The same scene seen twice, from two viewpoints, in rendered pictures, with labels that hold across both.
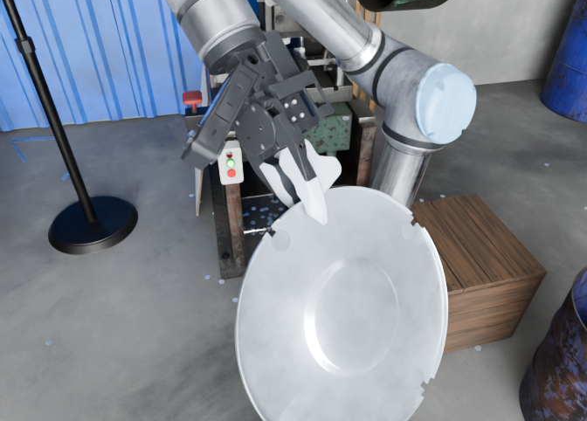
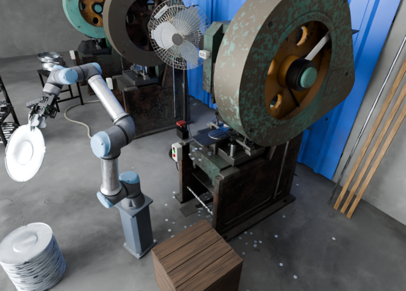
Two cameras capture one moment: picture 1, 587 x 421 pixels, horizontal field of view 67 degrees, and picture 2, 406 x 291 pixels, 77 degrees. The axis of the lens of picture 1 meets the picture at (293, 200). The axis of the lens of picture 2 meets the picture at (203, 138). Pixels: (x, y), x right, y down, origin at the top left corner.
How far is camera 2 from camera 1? 1.60 m
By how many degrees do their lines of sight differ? 53
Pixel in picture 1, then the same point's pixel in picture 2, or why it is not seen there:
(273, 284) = (21, 133)
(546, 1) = not seen: outside the picture
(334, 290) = (24, 143)
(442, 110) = (92, 143)
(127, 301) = (154, 177)
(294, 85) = (41, 104)
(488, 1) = not seen: outside the picture
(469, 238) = (198, 259)
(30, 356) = (126, 166)
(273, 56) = (49, 99)
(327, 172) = (35, 122)
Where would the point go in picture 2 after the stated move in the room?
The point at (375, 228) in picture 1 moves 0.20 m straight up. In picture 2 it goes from (38, 142) to (24, 105)
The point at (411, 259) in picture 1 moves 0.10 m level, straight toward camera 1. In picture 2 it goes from (38, 156) to (18, 156)
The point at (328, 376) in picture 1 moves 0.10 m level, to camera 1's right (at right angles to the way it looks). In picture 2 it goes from (16, 156) to (12, 167)
